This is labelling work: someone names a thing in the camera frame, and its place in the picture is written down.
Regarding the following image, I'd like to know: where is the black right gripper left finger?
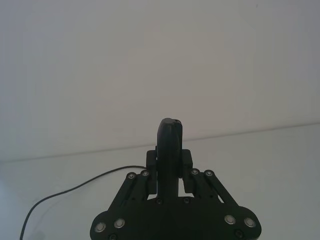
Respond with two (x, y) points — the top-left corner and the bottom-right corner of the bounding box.
(110, 117), (172, 209)

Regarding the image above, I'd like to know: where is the white table cloth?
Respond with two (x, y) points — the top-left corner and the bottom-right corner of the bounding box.
(0, 124), (320, 240)

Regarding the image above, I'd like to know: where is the thin black cable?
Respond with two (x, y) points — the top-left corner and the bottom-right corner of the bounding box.
(19, 164), (148, 240)

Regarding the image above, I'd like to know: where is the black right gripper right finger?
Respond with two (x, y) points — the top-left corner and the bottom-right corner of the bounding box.
(170, 118), (241, 209)

